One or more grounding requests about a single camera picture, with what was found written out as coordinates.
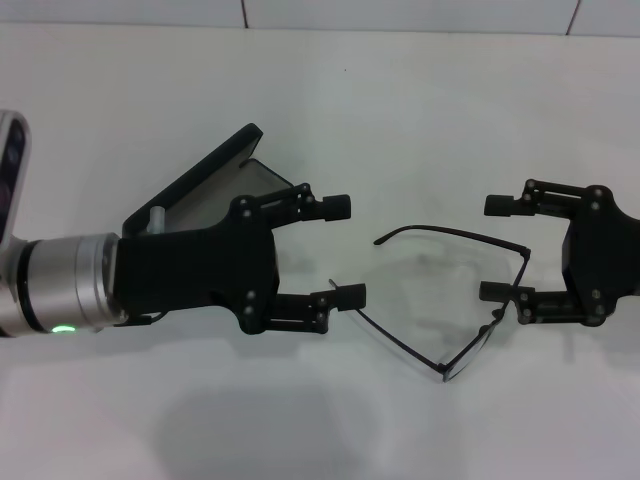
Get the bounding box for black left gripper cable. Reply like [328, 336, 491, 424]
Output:
[115, 311, 164, 327]

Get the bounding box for black glasses case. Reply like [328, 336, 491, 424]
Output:
[121, 123, 296, 239]

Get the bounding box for black thin-frame glasses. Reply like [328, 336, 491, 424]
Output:
[327, 224, 532, 385]

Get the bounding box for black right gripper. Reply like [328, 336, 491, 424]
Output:
[478, 178, 640, 329]

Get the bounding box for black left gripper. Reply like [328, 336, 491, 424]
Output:
[114, 182, 368, 335]

